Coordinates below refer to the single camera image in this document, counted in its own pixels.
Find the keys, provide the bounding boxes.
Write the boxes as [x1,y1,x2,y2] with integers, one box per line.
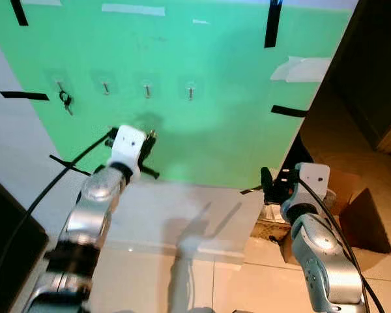
[57,90,74,116]

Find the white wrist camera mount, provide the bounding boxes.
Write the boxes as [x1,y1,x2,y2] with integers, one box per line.
[108,125,149,182]
[298,163,331,204]

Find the green backdrop sheet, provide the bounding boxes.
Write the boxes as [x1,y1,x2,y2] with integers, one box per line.
[0,0,359,190]

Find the brown cardboard box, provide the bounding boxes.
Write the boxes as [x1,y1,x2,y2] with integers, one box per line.
[274,166,391,265]

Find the long white tape strip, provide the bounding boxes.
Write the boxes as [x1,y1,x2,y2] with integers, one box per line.
[102,3,166,16]

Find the clear adhesive metal hook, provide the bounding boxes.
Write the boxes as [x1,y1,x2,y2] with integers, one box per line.
[94,70,118,97]
[136,72,158,100]
[178,75,203,102]
[49,70,72,95]

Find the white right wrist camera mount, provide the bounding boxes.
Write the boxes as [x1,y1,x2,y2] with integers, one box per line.
[298,163,331,204]

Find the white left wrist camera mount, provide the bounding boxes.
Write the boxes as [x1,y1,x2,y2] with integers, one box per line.
[108,125,149,182]

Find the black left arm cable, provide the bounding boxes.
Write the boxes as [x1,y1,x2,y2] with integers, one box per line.
[0,129,115,313]

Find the dark wooden door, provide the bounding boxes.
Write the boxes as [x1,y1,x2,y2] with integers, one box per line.
[327,0,391,155]

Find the white crumpled paper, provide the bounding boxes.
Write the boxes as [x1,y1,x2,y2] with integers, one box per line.
[270,57,332,83]

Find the black glossy cabinet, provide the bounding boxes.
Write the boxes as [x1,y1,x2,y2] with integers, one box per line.
[0,171,50,313]

